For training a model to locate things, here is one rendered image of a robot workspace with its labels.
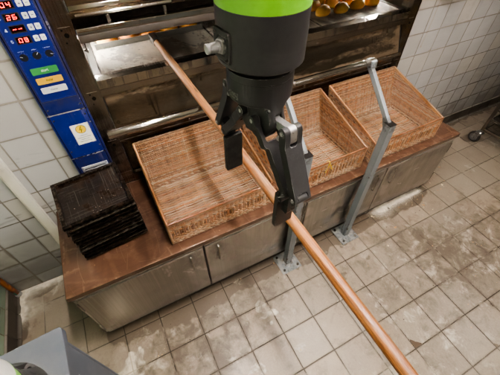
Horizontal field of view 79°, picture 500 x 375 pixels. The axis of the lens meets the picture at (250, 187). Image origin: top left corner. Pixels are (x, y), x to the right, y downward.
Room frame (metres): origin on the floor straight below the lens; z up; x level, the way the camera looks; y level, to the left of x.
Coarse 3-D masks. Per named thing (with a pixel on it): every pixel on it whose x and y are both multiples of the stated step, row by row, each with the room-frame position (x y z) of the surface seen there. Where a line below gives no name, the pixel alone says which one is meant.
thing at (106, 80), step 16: (368, 16) 1.90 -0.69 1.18; (384, 16) 1.90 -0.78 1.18; (400, 16) 1.96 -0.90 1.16; (320, 32) 1.69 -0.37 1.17; (336, 32) 1.74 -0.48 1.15; (160, 64) 1.32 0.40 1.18; (192, 64) 1.36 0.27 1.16; (208, 64) 1.40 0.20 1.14; (96, 80) 1.18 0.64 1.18; (112, 80) 1.20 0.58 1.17; (128, 80) 1.23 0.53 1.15
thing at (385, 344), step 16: (160, 48) 1.42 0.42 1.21; (176, 64) 1.26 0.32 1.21; (208, 112) 0.92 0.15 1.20; (256, 176) 0.61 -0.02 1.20; (272, 192) 0.54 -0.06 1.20; (288, 224) 0.45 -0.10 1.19; (304, 240) 0.39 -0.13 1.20; (320, 256) 0.35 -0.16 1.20; (336, 272) 0.31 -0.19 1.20; (336, 288) 0.28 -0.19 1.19; (352, 304) 0.24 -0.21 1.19; (368, 320) 0.21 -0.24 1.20; (384, 336) 0.18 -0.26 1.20; (384, 352) 0.15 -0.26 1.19; (400, 352) 0.15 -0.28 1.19; (400, 368) 0.12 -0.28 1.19
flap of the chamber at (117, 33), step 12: (312, 0) 1.47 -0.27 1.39; (156, 12) 1.35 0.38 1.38; (168, 12) 1.33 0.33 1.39; (84, 24) 1.23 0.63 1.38; (96, 24) 1.21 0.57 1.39; (156, 24) 1.16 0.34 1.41; (168, 24) 1.18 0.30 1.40; (180, 24) 1.20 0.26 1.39; (84, 36) 1.05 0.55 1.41; (96, 36) 1.07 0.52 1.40; (108, 36) 1.08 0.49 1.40; (120, 36) 1.10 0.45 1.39
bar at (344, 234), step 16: (352, 64) 1.33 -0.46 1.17; (368, 64) 1.36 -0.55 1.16; (304, 80) 1.20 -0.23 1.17; (176, 112) 0.96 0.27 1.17; (192, 112) 0.97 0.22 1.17; (288, 112) 1.11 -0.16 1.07; (384, 112) 1.23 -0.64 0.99; (128, 128) 0.87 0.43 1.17; (144, 128) 0.88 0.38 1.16; (384, 128) 1.19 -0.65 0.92; (304, 144) 1.01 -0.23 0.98; (384, 144) 1.17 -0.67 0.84; (368, 176) 1.17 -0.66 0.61; (352, 208) 1.19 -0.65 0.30; (352, 224) 1.18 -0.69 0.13; (288, 240) 0.97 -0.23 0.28; (288, 256) 0.95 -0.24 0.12
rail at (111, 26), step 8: (200, 8) 1.25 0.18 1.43; (208, 8) 1.26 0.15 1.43; (152, 16) 1.16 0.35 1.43; (160, 16) 1.17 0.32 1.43; (168, 16) 1.19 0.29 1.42; (176, 16) 1.20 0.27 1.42; (184, 16) 1.21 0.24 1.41; (104, 24) 1.10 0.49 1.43; (112, 24) 1.10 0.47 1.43; (120, 24) 1.11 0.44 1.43; (128, 24) 1.12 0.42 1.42; (136, 24) 1.13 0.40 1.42; (144, 24) 1.15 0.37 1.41; (80, 32) 1.05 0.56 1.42; (88, 32) 1.06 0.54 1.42; (96, 32) 1.07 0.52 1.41
